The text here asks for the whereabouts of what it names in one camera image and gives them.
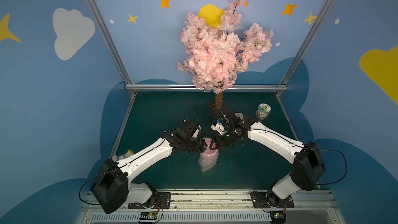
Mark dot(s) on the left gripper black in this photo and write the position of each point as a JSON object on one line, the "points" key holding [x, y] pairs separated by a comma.
{"points": [[195, 144]]}

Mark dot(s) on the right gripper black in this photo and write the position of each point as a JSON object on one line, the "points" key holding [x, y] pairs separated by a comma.
{"points": [[224, 138]]}

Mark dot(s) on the pink plastic wine glass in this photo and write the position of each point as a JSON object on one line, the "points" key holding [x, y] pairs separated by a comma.
{"points": [[209, 155]]}

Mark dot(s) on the clear bubble wrap sheet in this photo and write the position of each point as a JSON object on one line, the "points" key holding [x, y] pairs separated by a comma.
{"points": [[205, 166]]}

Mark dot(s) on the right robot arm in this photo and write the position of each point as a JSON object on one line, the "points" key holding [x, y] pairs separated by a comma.
{"points": [[307, 162]]}

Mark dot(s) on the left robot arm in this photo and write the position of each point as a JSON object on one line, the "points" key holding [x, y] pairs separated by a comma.
{"points": [[113, 183]]}

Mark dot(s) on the white tape dispenser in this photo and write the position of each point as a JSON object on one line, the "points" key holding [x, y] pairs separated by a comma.
{"points": [[239, 115]]}

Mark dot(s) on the pink cherry blossom tree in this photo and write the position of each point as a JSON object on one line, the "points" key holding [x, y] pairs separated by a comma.
{"points": [[218, 55]]}

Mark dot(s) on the green circuit board left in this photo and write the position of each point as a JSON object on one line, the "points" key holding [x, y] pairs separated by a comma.
{"points": [[148, 217]]}

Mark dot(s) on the circuit board right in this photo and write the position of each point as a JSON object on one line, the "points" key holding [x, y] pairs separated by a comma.
{"points": [[278, 217]]}

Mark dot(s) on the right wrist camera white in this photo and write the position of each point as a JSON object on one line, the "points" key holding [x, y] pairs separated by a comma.
{"points": [[219, 127]]}

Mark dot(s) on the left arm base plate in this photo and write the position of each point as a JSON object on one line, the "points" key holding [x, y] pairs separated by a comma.
{"points": [[157, 199]]}

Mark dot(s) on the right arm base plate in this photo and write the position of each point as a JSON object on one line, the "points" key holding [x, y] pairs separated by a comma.
{"points": [[270, 200]]}

